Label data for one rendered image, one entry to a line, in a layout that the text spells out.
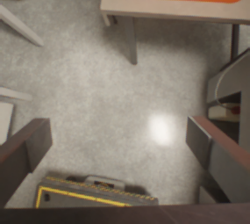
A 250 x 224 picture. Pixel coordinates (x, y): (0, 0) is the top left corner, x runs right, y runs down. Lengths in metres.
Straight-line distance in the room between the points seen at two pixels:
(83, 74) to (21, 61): 0.55
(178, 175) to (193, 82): 0.67
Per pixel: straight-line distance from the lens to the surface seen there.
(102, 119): 1.37
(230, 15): 0.80
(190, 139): 0.16
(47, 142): 0.17
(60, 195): 1.17
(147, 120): 1.33
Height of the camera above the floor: 1.33
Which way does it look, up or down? 80 degrees down
